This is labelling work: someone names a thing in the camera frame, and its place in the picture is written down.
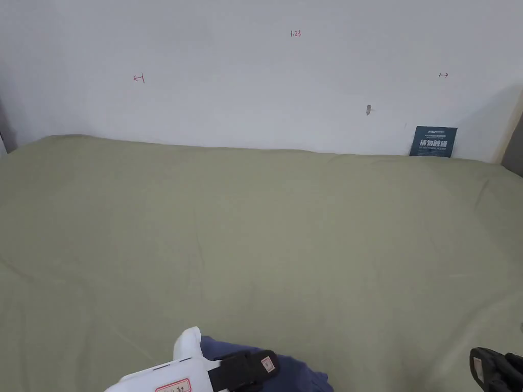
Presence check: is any bed with pale green sheet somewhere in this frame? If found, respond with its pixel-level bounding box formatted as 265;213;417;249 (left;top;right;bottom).
0;134;523;392

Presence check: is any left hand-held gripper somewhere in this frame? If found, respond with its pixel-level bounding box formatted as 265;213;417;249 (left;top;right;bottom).
104;326;280;392

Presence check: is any dark blue printed card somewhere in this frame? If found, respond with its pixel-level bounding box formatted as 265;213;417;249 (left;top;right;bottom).
409;126;458;158

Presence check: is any dark blue garment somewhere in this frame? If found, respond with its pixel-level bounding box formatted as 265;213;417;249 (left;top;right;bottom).
199;335;334;392

